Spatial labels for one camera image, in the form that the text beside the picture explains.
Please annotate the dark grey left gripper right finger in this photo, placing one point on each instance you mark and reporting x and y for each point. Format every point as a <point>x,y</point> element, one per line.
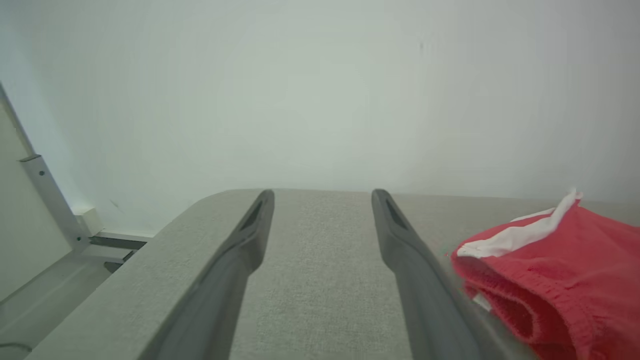
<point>430,310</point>

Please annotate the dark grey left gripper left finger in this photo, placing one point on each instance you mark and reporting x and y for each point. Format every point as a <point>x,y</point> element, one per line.
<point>220,300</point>

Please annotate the red shorts with white stripes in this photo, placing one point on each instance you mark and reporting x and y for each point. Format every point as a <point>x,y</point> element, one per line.
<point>575,280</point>

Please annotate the small white block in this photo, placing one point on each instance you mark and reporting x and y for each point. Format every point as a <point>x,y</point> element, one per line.
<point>89,221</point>

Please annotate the white flat panel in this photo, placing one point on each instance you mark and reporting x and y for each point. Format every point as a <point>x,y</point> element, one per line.
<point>25,225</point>

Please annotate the grey metal frame post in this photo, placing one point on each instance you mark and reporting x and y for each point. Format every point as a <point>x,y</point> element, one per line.
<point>47,200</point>

